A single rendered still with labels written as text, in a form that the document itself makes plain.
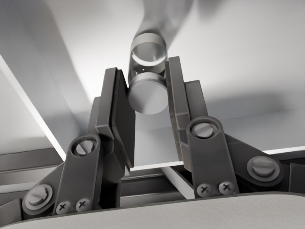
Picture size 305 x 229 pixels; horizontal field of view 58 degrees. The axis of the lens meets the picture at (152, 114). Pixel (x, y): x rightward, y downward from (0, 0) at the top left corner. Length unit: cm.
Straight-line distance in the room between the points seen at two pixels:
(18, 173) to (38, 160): 2
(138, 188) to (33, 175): 9
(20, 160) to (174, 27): 16
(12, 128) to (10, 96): 3
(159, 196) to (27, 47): 16
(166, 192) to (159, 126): 7
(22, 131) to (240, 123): 17
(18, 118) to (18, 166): 4
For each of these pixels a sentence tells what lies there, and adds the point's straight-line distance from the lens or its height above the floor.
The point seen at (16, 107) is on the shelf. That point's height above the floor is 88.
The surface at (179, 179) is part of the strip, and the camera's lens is 22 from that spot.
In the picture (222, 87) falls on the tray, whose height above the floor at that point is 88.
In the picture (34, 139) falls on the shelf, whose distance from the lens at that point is 24.
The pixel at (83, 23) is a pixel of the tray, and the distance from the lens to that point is 16.
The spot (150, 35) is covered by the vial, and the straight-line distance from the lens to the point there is 16.
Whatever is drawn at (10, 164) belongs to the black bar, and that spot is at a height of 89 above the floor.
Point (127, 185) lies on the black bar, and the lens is 26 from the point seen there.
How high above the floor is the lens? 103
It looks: 47 degrees down
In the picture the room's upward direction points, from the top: 179 degrees clockwise
